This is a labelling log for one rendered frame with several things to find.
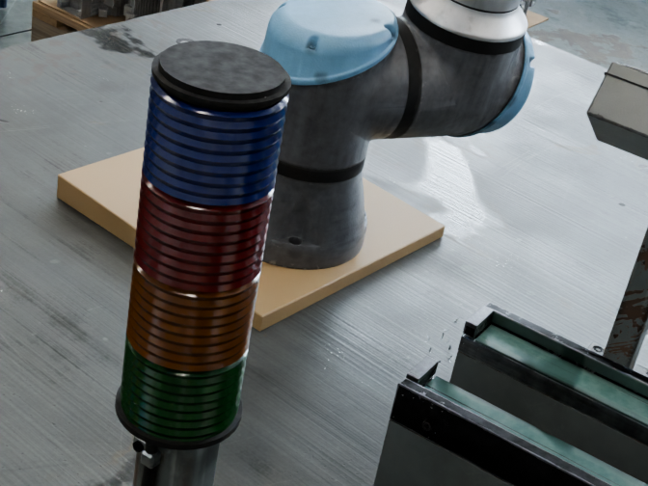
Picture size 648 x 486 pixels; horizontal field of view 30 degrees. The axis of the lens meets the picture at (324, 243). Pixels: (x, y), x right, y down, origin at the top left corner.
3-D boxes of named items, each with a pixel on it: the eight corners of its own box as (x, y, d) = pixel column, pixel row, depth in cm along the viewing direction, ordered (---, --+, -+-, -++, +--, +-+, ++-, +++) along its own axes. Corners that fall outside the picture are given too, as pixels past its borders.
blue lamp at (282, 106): (300, 178, 55) (315, 89, 53) (221, 224, 51) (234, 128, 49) (198, 131, 58) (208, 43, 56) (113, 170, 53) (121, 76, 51)
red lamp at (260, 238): (286, 260, 58) (300, 178, 55) (208, 310, 53) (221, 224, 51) (188, 211, 60) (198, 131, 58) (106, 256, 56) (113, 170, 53)
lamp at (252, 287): (273, 337, 60) (286, 260, 58) (198, 391, 55) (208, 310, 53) (179, 286, 62) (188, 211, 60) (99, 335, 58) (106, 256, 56)
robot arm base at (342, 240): (181, 210, 119) (196, 121, 114) (286, 174, 129) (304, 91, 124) (291, 286, 111) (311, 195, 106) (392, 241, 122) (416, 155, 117)
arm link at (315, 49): (226, 111, 117) (249, -21, 110) (347, 107, 123) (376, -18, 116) (276, 175, 108) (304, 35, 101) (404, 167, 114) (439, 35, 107)
